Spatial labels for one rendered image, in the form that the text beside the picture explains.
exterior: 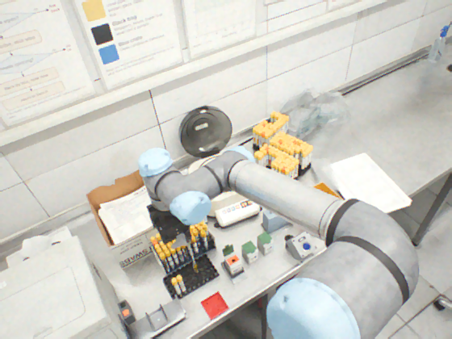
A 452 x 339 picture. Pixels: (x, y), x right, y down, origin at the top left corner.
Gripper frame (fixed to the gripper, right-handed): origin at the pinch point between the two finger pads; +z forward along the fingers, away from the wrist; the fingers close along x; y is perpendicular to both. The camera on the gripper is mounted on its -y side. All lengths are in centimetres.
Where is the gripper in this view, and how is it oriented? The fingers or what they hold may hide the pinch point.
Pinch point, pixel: (186, 240)
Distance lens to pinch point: 103.3
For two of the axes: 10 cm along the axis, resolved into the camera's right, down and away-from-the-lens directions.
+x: 5.3, 5.9, -6.1
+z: 0.8, 6.9, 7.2
